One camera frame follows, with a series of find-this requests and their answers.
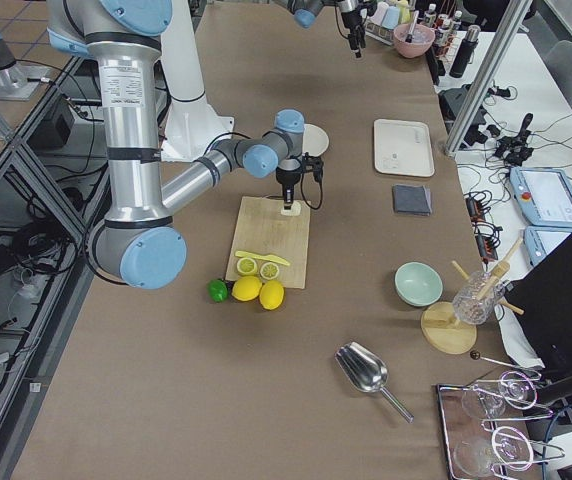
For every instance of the pink bowl with ice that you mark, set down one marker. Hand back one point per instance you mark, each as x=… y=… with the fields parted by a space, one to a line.
x=422 y=39

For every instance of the black computer monitor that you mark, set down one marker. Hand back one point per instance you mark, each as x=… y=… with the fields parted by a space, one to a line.
x=545 y=295

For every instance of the green lime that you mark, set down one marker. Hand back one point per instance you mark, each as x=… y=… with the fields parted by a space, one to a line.
x=218 y=290

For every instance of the whole yellow lemon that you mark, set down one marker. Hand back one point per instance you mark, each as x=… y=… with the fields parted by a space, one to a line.
x=246 y=288
x=272 y=295

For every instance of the steel muddler with black tip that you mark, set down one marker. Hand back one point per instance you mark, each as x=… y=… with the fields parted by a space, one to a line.
x=411 y=26

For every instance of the aluminium frame post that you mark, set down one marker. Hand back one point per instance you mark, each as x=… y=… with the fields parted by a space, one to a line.
x=507 y=28

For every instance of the mirrored tray with glasses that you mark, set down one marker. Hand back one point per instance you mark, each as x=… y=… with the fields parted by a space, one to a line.
x=484 y=427

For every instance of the lemon half near board edge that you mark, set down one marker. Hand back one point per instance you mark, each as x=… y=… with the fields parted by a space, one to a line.
x=247 y=266

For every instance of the bamboo cutting board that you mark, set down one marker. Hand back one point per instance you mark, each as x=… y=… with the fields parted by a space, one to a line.
x=261 y=228

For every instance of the white steamed bun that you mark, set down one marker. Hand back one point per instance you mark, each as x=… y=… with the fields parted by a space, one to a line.
x=291 y=210

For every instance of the mint green bowl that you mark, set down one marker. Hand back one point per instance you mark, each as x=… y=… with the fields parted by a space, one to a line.
x=418 y=284

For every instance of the black thermos bottle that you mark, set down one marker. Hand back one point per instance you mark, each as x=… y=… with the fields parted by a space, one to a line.
x=465 y=51

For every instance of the white cup rack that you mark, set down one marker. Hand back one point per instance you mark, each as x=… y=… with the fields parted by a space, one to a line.
x=384 y=35

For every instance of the clear textured glass cup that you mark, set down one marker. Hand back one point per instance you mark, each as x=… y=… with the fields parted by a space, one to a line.
x=472 y=308

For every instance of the lemon half beside knife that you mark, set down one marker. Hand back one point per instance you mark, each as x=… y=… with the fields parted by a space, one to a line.
x=269 y=271

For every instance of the cream rabbit tray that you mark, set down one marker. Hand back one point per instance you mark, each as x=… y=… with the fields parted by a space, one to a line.
x=403 y=148

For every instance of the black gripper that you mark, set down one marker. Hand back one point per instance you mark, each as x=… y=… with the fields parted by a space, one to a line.
x=349 y=18
x=284 y=178

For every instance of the steel scoop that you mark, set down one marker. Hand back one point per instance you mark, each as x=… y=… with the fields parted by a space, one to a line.
x=368 y=374

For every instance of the blue plastic cup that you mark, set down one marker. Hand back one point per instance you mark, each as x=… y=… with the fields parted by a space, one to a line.
x=391 y=17

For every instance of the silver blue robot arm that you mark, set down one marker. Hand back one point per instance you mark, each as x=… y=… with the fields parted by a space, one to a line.
x=305 y=12
x=136 y=241

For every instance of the blue teach pendant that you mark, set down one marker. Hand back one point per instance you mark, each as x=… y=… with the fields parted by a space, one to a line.
x=544 y=196
x=541 y=241

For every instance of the grey folded cloth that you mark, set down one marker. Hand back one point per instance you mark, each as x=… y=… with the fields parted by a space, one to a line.
x=412 y=199

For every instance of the beige round plate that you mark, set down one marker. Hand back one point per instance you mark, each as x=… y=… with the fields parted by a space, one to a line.
x=315 y=140

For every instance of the yellow plastic knife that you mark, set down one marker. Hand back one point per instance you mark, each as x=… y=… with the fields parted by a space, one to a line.
x=263 y=257

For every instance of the wooden cup tree stand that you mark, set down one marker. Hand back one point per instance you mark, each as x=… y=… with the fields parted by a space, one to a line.
x=448 y=334

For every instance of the pink plastic cup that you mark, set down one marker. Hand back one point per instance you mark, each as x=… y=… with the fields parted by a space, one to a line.
x=380 y=13

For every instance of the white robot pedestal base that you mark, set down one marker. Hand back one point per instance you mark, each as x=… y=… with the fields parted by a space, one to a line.
x=191 y=123

